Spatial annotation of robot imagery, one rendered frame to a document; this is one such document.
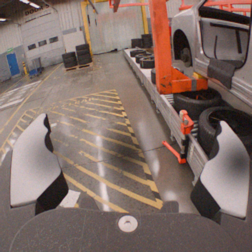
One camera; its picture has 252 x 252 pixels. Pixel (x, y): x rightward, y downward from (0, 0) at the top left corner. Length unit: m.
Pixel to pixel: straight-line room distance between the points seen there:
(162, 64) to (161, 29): 0.40
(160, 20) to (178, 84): 0.80
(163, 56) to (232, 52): 1.06
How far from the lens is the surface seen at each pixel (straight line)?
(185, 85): 2.08
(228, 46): 2.40
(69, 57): 7.71
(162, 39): 1.87
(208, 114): 1.68
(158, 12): 1.87
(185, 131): 1.44
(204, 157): 1.33
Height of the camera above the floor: 1.29
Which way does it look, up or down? 32 degrees down
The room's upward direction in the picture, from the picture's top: 8 degrees counter-clockwise
